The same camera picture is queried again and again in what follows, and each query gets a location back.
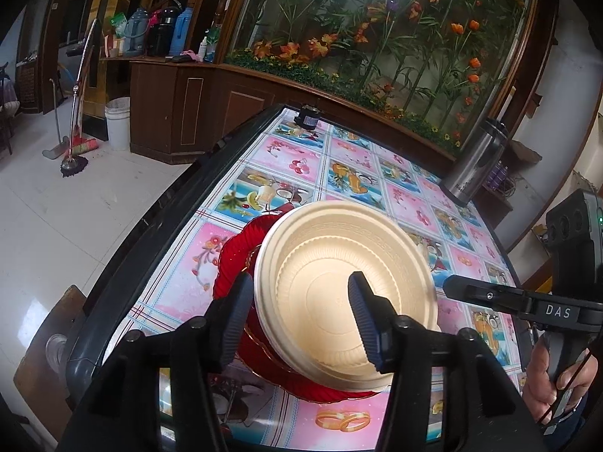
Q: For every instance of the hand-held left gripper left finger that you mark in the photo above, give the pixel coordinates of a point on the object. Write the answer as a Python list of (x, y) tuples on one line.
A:
[(233, 320)]

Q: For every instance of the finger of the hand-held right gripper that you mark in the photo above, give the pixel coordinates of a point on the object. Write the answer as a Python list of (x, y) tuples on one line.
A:
[(485, 294)]

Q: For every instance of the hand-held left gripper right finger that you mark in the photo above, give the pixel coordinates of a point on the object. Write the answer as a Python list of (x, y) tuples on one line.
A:
[(365, 320)]

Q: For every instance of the large red scalloped plate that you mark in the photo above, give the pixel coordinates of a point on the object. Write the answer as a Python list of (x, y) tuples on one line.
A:
[(231, 263)]

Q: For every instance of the beige plastic bowl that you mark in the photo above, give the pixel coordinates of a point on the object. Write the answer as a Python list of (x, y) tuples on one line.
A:
[(320, 282)]

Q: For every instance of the person's right forearm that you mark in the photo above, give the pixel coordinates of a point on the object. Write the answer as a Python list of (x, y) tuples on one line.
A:
[(574, 433)]

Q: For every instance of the person's right hand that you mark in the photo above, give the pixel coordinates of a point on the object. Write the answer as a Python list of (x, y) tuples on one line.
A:
[(537, 386)]

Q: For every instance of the purple bottle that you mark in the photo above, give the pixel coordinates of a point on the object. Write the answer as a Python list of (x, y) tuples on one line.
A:
[(503, 179), (492, 176)]

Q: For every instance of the stainless steel kettle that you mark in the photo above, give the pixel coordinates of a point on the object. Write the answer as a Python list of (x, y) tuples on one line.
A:
[(476, 169)]

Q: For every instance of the brown cardboard piece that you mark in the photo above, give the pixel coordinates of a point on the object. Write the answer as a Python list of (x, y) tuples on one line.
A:
[(526, 152)]

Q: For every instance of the small black device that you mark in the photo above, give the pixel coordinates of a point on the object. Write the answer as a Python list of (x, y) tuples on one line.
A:
[(307, 117)]

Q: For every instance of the mop and broom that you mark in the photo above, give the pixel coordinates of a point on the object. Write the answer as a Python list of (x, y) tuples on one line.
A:
[(73, 165)]

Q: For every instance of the white bucket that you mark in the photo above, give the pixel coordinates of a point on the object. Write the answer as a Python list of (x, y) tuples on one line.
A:
[(117, 125)]

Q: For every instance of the red broom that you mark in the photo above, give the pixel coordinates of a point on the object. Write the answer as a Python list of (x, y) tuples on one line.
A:
[(85, 146)]

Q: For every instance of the grey dustpan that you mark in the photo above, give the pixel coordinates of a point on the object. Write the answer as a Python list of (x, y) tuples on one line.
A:
[(54, 150)]

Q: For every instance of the pink cloth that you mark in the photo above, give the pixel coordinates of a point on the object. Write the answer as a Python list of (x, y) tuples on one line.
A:
[(191, 56)]

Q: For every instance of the white spray bottle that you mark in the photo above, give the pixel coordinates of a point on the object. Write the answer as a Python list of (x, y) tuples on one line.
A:
[(202, 51)]

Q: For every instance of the green bottle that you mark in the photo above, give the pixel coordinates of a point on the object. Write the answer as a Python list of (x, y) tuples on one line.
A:
[(213, 44)]

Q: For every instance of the blue thermos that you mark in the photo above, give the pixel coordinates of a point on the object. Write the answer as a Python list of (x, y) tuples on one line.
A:
[(181, 33)]

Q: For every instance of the black thermos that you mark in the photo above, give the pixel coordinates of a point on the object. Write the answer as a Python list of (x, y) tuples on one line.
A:
[(160, 35)]

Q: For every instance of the grey blue water jug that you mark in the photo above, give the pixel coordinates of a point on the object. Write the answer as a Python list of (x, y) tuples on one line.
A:
[(136, 33)]

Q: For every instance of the green packet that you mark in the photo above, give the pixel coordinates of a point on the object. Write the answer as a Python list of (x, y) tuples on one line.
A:
[(117, 26)]

